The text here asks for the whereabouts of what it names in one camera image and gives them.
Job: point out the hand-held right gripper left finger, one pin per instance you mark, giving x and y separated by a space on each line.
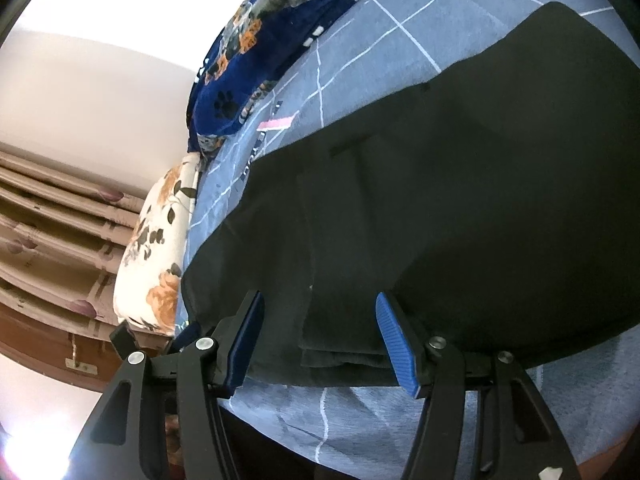
247 340

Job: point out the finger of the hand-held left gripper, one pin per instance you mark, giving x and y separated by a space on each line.
122 339

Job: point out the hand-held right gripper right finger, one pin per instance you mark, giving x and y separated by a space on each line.
395 345

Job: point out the black pants with orange lining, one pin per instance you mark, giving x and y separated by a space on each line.
425 210

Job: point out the blue grid-pattern bedsheet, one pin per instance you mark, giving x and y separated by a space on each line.
380 425

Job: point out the brown wooden door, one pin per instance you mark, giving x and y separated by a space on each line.
40 350

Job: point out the white floral pillow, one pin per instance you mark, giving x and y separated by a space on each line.
155 260

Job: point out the beige patterned curtain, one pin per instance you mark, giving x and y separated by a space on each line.
50 240

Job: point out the pink fabric label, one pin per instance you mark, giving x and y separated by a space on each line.
277 122

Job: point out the dark blue floral blanket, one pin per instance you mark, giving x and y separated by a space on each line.
260 50

